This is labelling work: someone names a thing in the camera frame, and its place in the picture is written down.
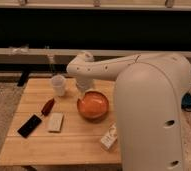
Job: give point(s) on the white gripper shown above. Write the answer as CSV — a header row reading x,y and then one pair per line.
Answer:
x,y
83,84

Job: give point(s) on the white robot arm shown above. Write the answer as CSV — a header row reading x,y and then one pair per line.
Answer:
x,y
147,97

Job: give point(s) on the white ceramic cup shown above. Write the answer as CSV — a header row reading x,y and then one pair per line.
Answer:
x,y
58,83

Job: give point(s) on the orange bowl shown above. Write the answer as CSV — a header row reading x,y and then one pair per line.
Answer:
x,y
93,105

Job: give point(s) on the white rectangular block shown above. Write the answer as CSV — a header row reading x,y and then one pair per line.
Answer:
x,y
55,122

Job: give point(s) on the red chili pepper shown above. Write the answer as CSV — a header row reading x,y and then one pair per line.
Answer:
x,y
47,107

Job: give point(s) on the black table leg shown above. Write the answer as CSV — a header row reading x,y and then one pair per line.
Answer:
x,y
24,76

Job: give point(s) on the white tube bottle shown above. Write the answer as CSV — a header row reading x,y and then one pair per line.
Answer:
x,y
109,138

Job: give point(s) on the blue device on floor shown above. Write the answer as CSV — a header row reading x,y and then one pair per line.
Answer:
x,y
186,101

